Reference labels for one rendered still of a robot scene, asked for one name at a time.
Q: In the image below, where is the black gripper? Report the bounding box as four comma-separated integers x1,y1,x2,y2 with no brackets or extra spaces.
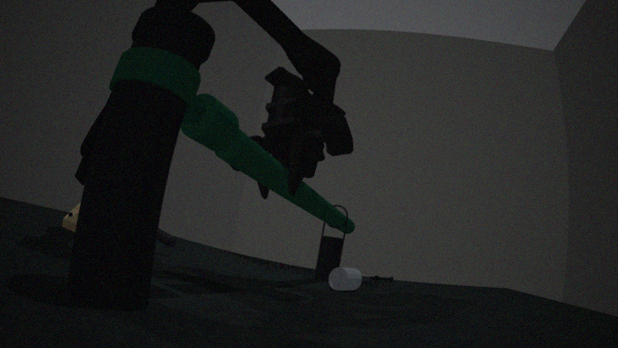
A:
250,95,353,196

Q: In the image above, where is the grey cylinder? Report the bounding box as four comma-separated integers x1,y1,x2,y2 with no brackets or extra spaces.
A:
329,267,362,291

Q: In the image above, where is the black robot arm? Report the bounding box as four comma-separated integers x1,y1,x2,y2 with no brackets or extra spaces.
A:
75,0,346,185

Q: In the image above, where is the black cylinder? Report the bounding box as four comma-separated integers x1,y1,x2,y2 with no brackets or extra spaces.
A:
67,5,216,312

